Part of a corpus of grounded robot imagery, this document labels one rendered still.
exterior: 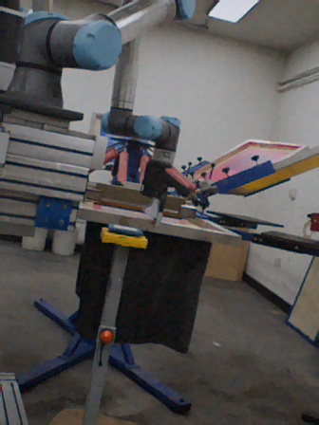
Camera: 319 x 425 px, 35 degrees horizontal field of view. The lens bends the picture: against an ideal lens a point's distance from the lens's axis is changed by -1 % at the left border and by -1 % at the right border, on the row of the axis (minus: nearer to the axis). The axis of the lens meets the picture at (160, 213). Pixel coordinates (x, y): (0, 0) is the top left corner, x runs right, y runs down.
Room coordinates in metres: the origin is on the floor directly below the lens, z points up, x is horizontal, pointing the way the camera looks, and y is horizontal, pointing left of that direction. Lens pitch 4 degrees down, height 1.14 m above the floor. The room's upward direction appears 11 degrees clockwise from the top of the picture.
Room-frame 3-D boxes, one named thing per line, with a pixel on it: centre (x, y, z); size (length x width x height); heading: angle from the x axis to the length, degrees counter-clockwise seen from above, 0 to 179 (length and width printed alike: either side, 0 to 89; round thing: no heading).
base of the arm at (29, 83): (1.35, 0.38, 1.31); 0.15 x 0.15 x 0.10
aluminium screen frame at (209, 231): (2.08, 0.06, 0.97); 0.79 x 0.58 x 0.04; 9
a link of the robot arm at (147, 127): (1.63, 0.09, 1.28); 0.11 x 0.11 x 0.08; 61
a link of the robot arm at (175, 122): (1.71, 0.03, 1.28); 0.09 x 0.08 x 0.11; 151
